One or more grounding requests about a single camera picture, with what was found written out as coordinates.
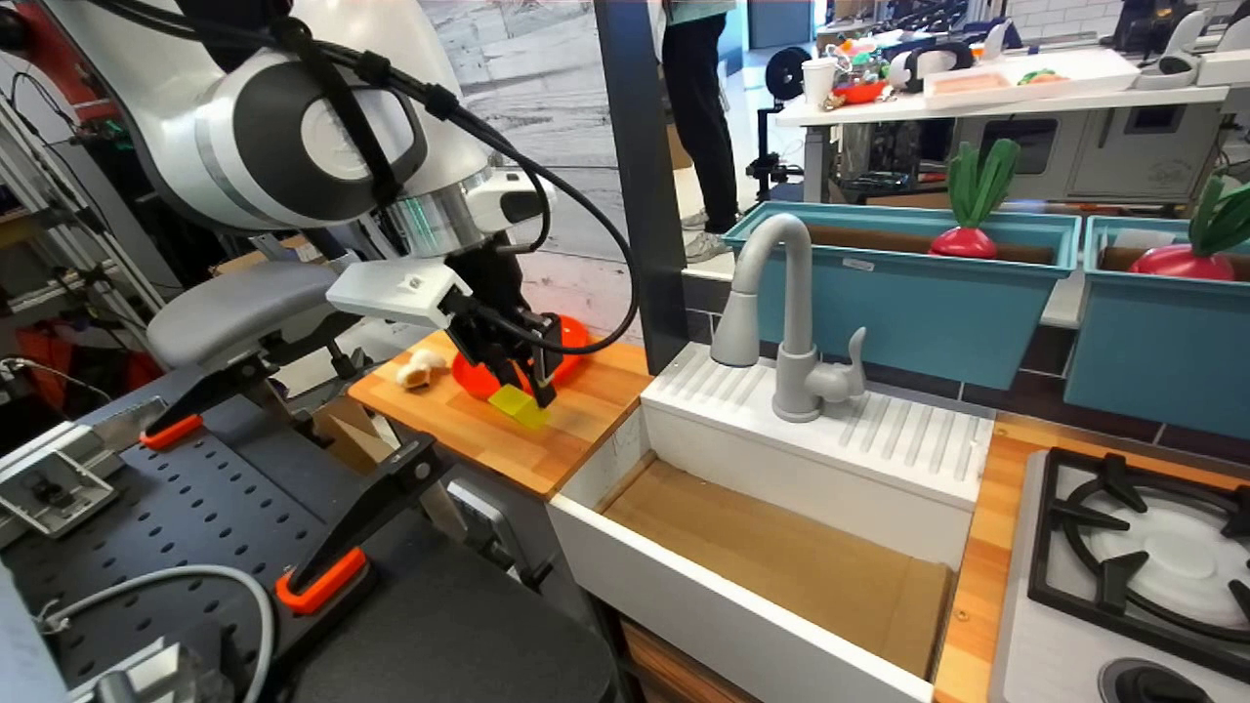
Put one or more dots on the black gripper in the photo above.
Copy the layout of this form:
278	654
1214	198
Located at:
493	299

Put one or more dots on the yellow block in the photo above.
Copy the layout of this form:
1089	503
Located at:
522	416

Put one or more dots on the wooden counter top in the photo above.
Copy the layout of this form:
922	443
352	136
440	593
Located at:
571	425

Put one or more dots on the red round plate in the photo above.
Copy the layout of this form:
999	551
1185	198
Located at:
576	340

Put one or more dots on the white garlic toy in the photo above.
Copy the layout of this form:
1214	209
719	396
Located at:
420	374

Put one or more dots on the grey toy faucet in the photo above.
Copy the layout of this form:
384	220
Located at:
792	364

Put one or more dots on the grey wood backsplash panel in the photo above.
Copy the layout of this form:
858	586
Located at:
562	81

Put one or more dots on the grey office chair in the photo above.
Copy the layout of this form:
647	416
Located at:
219	319

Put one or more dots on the white toy sink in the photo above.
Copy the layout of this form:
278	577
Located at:
730	599

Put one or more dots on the standing person dark trousers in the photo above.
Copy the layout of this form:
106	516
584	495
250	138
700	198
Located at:
697	105

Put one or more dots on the teal planter box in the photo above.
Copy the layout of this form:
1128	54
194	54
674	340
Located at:
1157	354
912	313

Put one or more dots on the white cup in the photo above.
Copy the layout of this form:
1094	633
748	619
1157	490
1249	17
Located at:
819	85

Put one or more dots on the red bowl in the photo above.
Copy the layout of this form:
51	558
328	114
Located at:
860	93

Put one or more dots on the red radish toy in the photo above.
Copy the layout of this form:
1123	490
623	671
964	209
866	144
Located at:
964	241
1176	258

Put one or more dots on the silver mounting plate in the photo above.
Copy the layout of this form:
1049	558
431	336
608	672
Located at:
51	495

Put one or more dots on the wooden stove surround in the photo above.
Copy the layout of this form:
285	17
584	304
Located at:
980	561

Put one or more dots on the white background table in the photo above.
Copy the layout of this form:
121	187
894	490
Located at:
1016	101

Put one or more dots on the silver black toy stove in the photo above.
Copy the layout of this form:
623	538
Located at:
1174	550

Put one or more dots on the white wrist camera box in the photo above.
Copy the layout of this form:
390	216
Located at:
392	292

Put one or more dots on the black frame post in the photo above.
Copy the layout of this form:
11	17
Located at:
640	157

